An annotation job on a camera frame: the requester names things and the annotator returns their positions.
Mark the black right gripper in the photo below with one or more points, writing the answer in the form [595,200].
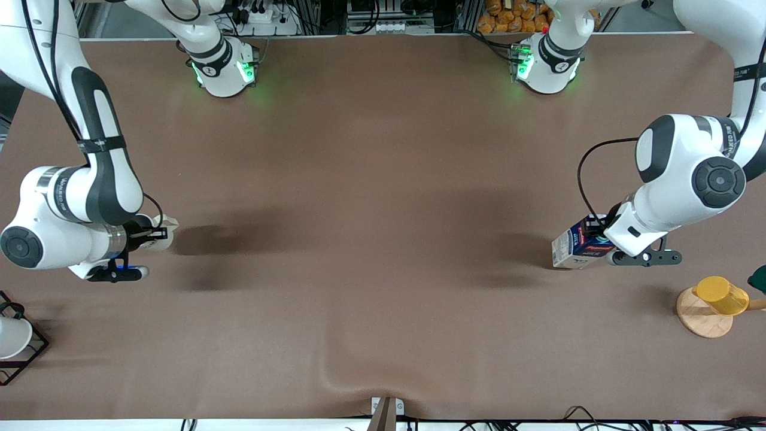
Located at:
[137,230]

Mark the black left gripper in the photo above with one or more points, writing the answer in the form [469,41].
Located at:
[599,225]

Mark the cream ceramic mug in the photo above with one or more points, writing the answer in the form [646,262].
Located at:
[161,245]

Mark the blue white milk carton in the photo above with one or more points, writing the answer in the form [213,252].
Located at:
[571,248]

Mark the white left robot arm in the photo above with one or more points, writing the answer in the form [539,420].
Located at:
[676,179]

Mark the yellow plastic cup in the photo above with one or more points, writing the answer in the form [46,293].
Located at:
[721,296]

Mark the round wooden board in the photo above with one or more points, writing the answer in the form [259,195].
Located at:
[703,324]

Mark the dark green object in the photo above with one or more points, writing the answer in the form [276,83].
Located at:
[759,280]

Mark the white bowl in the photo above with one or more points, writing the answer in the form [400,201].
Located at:
[12,338]

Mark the orange snack pile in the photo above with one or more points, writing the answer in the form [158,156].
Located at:
[508,18]

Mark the large white power strip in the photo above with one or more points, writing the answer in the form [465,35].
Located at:
[281,27]

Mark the slim white power strip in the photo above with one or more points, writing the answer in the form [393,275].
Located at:
[404,27]

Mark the grey metal clamp bracket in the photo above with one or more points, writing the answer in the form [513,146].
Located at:
[400,407]

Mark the brown tapered post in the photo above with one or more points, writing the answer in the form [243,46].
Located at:
[384,419]

